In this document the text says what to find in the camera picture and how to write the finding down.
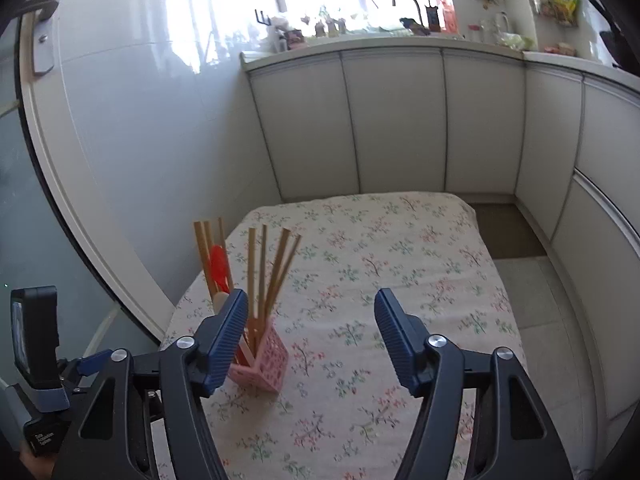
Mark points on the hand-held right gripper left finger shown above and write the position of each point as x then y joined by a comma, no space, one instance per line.
227,340

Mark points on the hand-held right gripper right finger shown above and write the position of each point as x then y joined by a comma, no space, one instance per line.
397,340

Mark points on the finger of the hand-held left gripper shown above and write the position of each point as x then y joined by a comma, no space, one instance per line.
92,364

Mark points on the pink perforated plastic basket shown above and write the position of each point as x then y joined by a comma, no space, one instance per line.
270,360

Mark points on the red plastic spoon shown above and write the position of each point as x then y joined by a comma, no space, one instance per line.
218,265

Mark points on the wooden chopstick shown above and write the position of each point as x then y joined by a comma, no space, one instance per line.
261,265
287,265
222,235
202,250
277,265
209,232

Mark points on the floral tablecloth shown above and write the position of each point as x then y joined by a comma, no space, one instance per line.
375,240

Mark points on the brown floor mat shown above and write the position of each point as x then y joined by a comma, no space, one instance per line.
505,230

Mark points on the white kitchen base cabinets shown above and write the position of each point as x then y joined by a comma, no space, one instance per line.
395,120

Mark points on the white kitchen countertop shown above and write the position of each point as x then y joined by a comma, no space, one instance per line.
380,40

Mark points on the white plastic bag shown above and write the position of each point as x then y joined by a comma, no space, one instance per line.
277,35

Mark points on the blue cloth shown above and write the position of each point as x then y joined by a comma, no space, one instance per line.
414,25

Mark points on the small black rack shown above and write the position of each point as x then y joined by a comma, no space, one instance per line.
262,17

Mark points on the dark utensil holder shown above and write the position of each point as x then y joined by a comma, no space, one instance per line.
432,15

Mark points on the clear kettle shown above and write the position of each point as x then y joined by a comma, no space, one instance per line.
501,22

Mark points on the curved kitchen faucet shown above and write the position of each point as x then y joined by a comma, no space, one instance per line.
417,5

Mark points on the yellow snack bag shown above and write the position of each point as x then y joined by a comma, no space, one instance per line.
566,5

